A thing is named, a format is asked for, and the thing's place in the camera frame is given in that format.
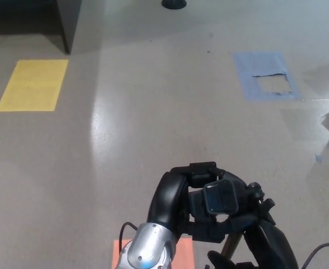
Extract dark grey desk side panel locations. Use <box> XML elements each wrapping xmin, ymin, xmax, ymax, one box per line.
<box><xmin>56</xmin><ymin>0</ymin><xmax>82</xmax><ymax>55</ymax></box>

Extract black round floor base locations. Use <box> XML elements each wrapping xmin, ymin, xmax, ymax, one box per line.
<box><xmin>161</xmin><ymin>0</ymin><xmax>187</xmax><ymax>10</ymax></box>

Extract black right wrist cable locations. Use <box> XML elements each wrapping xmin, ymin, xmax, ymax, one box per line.
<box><xmin>303</xmin><ymin>243</ymin><xmax>329</xmax><ymax>269</ymax></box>

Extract yellow rectangular floor marking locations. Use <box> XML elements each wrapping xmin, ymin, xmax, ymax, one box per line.
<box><xmin>0</xmin><ymin>59</ymin><xmax>69</xmax><ymax>112</ymax></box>

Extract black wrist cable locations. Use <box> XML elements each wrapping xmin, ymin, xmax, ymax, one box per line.
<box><xmin>119</xmin><ymin>221</ymin><xmax>138</xmax><ymax>245</ymax></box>
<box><xmin>303</xmin><ymin>243</ymin><xmax>329</xmax><ymax>269</ymax></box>

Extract torn blue floor marking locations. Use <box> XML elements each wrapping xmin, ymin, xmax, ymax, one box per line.
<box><xmin>233</xmin><ymin>51</ymin><xmax>303</xmax><ymax>101</ymax></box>

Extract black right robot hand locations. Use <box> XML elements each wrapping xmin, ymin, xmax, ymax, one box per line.
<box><xmin>207</xmin><ymin>217</ymin><xmax>300</xmax><ymax>269</ymax></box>

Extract orange rectangular floor marking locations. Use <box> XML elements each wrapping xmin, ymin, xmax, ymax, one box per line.
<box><xmin>111</xmin><ymin>237</ymin><xmax>196</xmax><ymax>269</ymax></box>

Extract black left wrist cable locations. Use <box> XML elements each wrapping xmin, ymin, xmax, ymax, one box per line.
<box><xmin>119</xmin><ymin>221</ymin><xmax>138</xmax><ymax>245</ymax></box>

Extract black telescopic phone stand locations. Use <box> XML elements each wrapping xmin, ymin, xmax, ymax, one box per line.
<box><xmin>188</xmin><ymin>180</ymin><xmax>276</xmax><ymax>250</ymax></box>

